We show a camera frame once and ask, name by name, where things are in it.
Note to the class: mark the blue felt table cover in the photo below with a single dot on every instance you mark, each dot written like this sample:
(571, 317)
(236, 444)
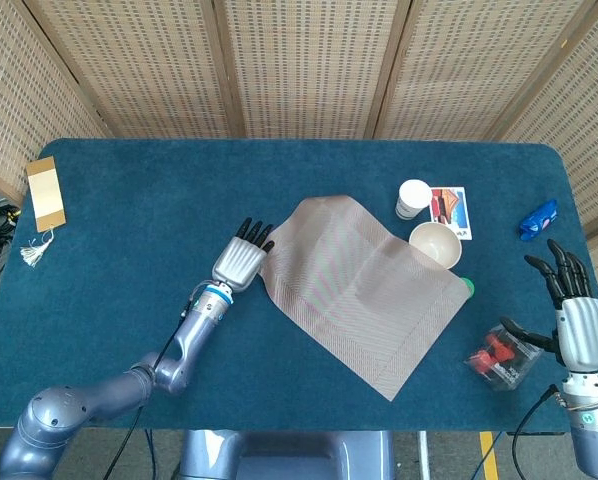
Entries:
(154, 200)

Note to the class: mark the clear box with red parts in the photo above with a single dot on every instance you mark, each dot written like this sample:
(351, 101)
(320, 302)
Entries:
(499, 360)

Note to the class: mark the blue snack packet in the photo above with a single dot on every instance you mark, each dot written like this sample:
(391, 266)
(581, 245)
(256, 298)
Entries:
(538, 221)

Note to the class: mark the green ball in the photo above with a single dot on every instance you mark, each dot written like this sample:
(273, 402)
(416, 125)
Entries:
(470, 286)

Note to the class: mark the white paper cup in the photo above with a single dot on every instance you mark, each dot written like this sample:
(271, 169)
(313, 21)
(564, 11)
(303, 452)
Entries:
(413, 197)

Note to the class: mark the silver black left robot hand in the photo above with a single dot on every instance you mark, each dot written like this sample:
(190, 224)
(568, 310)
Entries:
(236, 262)

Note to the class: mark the beige bowl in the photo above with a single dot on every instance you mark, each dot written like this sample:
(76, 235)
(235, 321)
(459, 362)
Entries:
(436, 242)

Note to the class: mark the metal table leg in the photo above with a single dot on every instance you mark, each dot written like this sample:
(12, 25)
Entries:
(424, 457)

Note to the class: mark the woven bamboo folding screen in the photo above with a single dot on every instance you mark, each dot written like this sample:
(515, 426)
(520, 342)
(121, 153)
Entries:
(304, 65)

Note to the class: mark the tan bookmark with tassel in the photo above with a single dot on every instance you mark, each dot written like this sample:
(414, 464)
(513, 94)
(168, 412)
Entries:
(45, 192)

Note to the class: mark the grey-brown woven placemat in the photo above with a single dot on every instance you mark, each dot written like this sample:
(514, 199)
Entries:
(359, 300)

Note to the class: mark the colourful picture postcard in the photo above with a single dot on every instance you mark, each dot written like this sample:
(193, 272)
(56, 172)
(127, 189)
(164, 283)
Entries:
(451, 207)

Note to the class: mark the blue-grey robot torso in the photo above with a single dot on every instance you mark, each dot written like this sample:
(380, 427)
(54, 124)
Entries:
(279, 457)

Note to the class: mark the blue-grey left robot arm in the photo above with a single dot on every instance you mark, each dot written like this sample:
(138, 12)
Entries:
(104, 395)

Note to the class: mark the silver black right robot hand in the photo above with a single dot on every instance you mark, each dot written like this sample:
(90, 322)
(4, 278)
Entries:
(584, 330)

